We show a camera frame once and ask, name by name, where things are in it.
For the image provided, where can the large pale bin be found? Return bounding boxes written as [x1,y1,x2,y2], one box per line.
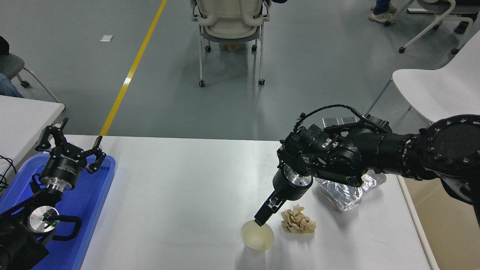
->
[397,175,480,270]

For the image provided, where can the white side table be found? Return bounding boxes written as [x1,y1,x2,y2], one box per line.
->
[0,95,66,180]

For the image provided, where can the white frame rolling chair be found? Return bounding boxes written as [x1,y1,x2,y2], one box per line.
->
[384,0,480,55]
[190,0,271,87]

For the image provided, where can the crumpled tan paper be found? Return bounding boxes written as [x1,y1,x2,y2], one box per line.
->
[280,204,317,234]

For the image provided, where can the blue plastic tray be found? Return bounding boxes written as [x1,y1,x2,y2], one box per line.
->
[0,153,117,270]

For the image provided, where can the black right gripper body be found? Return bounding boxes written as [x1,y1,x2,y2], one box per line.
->
[272,169,312,201]

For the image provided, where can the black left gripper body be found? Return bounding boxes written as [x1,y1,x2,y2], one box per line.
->
[39,146,88,186]

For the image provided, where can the thin black cable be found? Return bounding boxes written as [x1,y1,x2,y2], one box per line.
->
[0,155,17,195]

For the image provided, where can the white shell chair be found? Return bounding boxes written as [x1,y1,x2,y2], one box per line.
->
[366,30,480,124]

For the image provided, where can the foil tray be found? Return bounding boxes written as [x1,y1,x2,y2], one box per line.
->
[315,169,387,212]

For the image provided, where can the grey office chair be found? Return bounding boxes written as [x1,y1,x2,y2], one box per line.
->
[0,52,60,104]

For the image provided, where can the white paper cup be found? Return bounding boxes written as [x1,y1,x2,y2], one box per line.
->
[241,220,275,258]

